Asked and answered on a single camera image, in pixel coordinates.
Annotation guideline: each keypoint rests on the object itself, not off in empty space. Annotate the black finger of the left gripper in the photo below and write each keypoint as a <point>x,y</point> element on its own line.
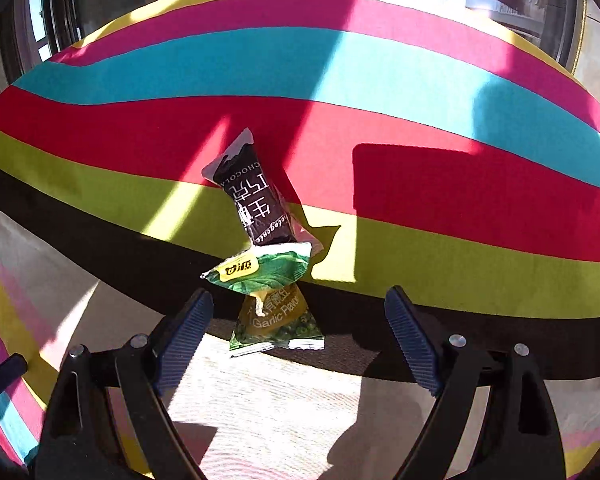
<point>11,369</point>

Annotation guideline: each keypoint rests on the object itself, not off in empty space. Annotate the green yellow garlic pea packet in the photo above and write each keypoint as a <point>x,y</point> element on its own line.
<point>275,314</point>

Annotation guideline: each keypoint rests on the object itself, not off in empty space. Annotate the dark chocolate snack packet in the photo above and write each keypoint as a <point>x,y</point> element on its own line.
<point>261,208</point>

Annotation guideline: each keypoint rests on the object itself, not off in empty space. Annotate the striped colourful tablecloth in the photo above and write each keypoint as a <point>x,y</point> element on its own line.
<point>424,146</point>

